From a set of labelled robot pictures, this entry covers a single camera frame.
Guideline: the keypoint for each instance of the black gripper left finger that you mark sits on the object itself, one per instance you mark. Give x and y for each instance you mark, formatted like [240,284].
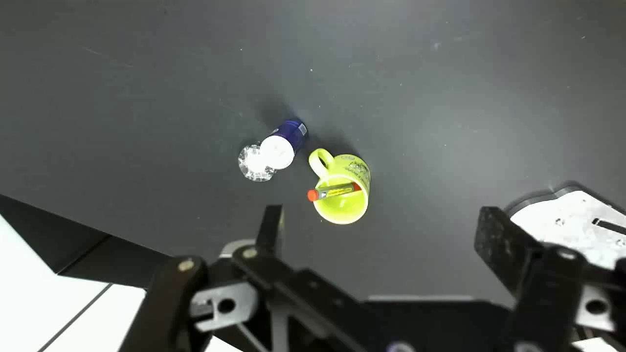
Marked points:
[285,291]

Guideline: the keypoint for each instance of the blue drink can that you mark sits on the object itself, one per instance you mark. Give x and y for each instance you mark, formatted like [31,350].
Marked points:
[282,143]

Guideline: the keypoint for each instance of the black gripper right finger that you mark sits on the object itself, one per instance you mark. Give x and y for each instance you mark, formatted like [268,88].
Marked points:
[542,278]

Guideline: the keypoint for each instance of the grey metal base plate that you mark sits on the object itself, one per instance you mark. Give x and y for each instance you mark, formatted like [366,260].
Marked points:
[573,217]

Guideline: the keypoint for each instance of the crumpled foil dish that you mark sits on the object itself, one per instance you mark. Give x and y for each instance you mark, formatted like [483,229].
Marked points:
[252,164]

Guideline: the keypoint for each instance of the orange-capped marker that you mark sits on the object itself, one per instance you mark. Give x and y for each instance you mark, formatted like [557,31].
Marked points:
[315,194]

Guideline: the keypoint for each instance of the yellow-green mug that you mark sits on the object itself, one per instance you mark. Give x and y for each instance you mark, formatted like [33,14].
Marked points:
[338,170]

